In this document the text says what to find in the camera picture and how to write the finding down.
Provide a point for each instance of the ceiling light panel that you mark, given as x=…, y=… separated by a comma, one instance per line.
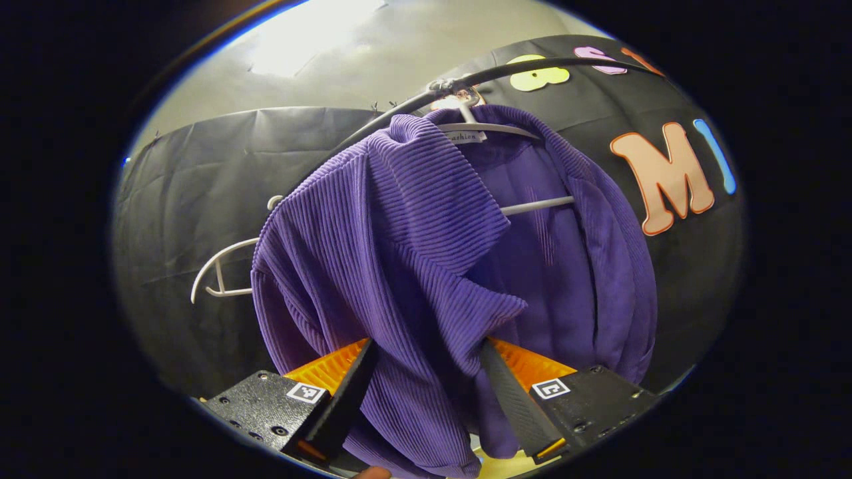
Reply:
x=313, y=33

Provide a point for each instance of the beige round laundry hamper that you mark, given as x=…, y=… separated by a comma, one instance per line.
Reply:
x=496, y=466

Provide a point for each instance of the black clothes rack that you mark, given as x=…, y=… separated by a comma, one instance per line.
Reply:
x=506, y=70

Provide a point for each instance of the empty white hanger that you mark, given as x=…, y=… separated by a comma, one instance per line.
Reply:
x=233, y=291

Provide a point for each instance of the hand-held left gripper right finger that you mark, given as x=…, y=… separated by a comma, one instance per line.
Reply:
x=516, y=406

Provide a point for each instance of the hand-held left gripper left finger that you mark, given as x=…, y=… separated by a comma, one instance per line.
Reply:
x=339, y=412

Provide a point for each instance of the clear tape wrap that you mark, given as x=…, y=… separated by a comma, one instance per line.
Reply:
x=444, y=85

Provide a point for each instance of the black backdrop cloth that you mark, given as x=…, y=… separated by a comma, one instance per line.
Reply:
x=193, y=186

